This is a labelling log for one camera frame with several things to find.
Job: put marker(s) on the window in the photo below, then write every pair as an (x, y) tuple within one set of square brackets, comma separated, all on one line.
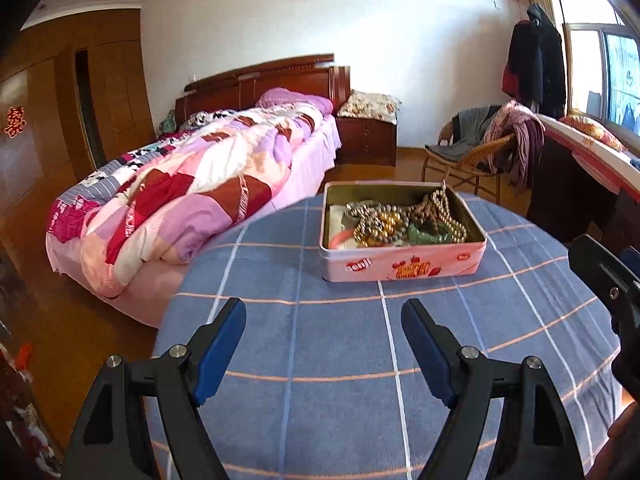
[(615, 75)]

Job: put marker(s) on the dark wooden desk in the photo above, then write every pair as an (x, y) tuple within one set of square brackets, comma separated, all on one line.
[(560, 195)]

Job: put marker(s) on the red white desk cloth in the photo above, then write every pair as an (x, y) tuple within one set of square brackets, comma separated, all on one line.
[(595, 162)]

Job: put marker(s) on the red paper decoration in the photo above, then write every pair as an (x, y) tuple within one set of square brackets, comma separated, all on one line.
[(14, 121)]

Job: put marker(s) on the white printed paper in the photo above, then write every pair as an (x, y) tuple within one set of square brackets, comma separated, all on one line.
[(334, 225)]

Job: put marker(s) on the pink pillow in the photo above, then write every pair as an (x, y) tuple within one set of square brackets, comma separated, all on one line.
[(295, 97)]

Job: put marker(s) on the wooden wardrobe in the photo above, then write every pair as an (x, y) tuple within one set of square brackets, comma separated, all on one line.
[(45, 150)]

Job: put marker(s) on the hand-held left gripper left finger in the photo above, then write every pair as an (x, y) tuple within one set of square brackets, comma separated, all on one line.
[(220, 350)]

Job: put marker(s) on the blue checkered tablecloth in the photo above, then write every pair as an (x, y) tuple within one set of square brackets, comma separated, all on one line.
[(325, 350)]

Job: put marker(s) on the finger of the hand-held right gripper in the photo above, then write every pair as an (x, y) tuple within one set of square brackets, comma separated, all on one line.
[(632, 260), (597, 270)]

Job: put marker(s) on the wicker chair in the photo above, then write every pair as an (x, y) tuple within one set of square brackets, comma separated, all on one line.
[(475, 162)]

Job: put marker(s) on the floral cushion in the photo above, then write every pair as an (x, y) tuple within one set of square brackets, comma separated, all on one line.
[(592, 132)]

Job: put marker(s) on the hanging dark coats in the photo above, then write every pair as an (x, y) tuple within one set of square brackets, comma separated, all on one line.
[(537, 65)]

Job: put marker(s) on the pink striped clothing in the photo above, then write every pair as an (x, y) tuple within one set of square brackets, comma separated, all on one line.
[(520, 135)]

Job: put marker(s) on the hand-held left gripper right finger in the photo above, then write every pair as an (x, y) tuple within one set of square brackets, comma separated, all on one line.
[(425, 355)]

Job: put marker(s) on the wooden bed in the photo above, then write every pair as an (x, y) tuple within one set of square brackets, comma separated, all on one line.
[(310, 165)]

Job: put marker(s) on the black white patterned blanket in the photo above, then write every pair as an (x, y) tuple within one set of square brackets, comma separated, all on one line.
[(100, 185)]

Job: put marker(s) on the pink patchwork quilt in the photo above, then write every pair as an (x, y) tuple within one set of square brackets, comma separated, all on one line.
[(210, 180)]

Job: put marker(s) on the person's right hand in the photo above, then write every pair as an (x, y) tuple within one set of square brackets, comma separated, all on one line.
[(627, 427)]

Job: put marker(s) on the pink tin box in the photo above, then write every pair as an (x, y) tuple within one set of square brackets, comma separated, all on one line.
[(400, 265)]

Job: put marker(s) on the grey clothing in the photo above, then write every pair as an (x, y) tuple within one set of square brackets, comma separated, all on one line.
[(465, 130)]

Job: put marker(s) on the pink bangle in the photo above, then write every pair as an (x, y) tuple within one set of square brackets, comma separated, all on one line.
[(340, 239)]

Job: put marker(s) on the red floral cloth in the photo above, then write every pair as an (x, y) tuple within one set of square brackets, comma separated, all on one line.
[(25, 410)]

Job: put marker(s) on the dark wooden nightstand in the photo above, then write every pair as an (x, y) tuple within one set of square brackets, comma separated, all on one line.
[(367, 142)]

